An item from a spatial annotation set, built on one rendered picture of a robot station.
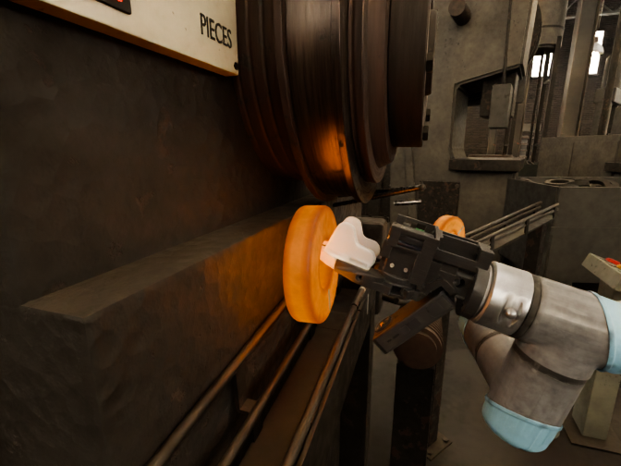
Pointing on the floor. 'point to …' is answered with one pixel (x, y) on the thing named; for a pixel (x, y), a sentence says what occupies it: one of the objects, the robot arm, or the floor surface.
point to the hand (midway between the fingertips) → (314, 249)
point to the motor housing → (414, 395)
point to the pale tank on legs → (550, 10)
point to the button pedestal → (602, 410)
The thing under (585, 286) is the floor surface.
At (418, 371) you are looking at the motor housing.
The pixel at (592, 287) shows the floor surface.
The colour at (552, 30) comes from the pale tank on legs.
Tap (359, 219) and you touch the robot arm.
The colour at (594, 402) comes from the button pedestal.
